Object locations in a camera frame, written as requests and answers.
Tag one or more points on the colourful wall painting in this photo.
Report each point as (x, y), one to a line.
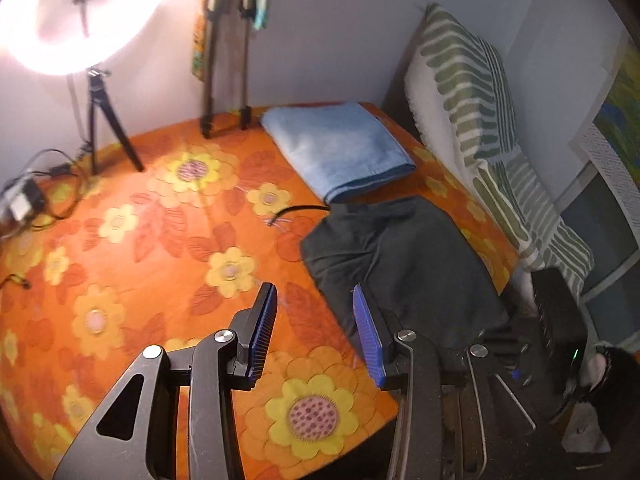
(620, 125)

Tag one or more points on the white charger adapter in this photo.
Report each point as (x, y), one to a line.
(15, 209)

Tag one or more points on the person's right hand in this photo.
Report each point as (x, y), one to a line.
(596, 367)

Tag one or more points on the dark green pants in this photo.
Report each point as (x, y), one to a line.
(410, 260)

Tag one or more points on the folded silver tripod stand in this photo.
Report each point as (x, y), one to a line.
(212, 70)

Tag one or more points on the green striped pillow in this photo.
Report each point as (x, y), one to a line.
(540, 220)
(465, 80)

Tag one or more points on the orange floral bedsheet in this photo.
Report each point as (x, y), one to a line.
(150, 260)

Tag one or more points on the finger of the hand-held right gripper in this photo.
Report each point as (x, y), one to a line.
(520, 342)

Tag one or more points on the folded blue towel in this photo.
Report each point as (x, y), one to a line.
(335, 150)

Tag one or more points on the black tripod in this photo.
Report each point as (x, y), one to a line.
(100, 110)

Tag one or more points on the black power adapter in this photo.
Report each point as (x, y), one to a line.
(35, 195)

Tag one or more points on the floral hanging cloth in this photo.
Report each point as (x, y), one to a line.
(200, 50)

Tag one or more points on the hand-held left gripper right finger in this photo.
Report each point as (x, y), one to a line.
(369, 340)

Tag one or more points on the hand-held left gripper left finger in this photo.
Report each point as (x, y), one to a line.
(262, 335)

